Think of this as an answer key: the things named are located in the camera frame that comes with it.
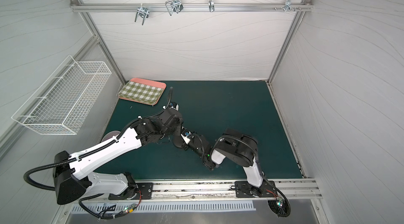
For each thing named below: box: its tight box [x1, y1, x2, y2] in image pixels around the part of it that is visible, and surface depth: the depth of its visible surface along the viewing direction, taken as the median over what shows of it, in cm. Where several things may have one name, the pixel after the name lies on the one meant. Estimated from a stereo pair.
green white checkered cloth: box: [118, 80, 165, 105], surface depth 116 cm
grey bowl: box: [101, 130, 121, 143], surface depth 88 cm
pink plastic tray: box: [117, 77, 167, 106], surface depth 117 cm
